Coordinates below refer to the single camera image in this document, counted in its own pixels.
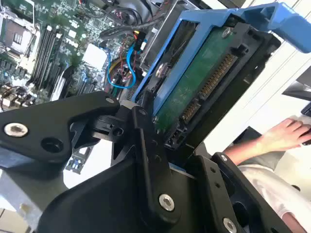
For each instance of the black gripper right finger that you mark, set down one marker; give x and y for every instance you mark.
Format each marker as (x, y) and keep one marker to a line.
(209, 179)

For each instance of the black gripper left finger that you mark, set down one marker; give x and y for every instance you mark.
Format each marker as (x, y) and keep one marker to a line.
(36, 121)

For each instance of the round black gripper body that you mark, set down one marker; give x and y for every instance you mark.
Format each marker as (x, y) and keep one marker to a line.
(109, 206)

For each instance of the hard disk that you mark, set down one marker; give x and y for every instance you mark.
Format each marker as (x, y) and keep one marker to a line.
(194, 80)

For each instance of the person's hand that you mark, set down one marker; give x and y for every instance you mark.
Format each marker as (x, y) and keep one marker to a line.
(281, 136)

